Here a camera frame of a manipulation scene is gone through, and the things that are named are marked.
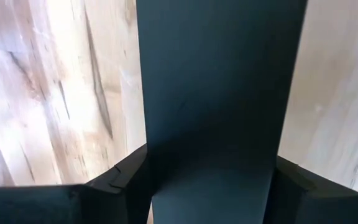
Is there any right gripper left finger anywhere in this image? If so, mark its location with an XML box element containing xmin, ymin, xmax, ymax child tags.
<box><xmin>0</xmin><ymin>143</ymin><xmax>154</xmax><ymax>224</ymax></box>

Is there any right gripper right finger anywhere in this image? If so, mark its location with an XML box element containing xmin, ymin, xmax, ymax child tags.
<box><xmin>263</xmin><ymin>154</ymin><xmax>358</xmax><ymax>224</ymax></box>

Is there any black duct cover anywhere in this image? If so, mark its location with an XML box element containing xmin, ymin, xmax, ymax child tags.
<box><xmin>134</xmin><ymin>0</ymin><xmax>309</xmax><ymax>224</ymax></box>

